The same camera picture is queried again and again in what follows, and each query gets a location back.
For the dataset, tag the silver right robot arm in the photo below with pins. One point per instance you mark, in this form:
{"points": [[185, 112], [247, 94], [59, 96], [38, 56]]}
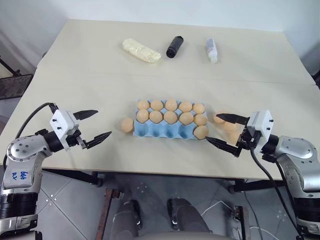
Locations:
{"points": [[297, 160]]}

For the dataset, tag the dark object beside table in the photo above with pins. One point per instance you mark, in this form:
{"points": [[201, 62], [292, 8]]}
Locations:
{"points": [[316, 78]]}

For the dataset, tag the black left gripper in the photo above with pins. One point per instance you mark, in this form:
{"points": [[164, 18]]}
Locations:
{"points": [[77, 140]]}

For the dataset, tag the rusty metal bar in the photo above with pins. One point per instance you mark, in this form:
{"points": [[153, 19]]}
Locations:
{"points": [[105, 210], [242, 221]]}

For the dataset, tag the brown egg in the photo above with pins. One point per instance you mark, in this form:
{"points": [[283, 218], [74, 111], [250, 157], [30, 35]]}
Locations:
{"points": [[186, 106], [143, 104], [186, 118], [157, 105], [200, 119], [219, 120], [143, 115], [231, 127], [127, 125], [199, 108], [201, 132], [155, 116], [171, 104], [170, 117], [233, 138]]}

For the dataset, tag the dark rounded foot shape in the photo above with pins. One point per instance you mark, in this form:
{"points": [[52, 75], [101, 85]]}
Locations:
{"points": [[186, 215], [128, 217]]}

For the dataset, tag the blue egg tray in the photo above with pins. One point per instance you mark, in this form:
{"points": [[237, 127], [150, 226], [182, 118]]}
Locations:
{"points": [[165, 129]]}

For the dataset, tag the dark mesh panel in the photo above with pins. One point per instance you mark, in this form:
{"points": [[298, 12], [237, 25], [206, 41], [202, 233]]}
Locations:
{"points": [[15, 86]]}

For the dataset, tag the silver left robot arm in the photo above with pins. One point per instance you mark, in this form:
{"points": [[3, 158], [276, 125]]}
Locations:
{"points": [[22, 160]]}

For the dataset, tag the small clear plastic bottle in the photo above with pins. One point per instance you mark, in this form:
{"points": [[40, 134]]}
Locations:
{"points": [[211, 49]]}

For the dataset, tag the cream plastic wrapped packet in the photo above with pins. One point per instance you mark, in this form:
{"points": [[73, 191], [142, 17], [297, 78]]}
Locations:
{"points": [[141, 51]]}

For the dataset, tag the black tripod stand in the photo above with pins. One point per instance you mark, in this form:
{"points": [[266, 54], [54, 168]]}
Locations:
{"points": [[10, 67]]}

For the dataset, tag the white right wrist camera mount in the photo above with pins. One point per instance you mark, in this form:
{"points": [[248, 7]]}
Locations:
{"points": [[261, 125]]}

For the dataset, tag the black cylindrical bottle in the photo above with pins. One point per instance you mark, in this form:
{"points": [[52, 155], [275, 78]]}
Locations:
{"points": [[175, 46]]}

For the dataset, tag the black table frame brace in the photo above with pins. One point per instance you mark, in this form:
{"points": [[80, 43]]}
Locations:
{"points": [[72, 175], [252, 185]]}

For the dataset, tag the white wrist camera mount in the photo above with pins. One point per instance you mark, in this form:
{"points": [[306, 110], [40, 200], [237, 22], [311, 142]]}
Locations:
{"points": [[62, 123], [261, 125]]}

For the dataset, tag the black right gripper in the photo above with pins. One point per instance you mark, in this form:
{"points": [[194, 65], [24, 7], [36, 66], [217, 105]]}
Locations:
{"points": [[247, 140]]}

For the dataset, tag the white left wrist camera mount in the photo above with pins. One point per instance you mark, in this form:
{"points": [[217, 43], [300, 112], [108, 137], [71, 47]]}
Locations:
{"points": [[62, 123]]}

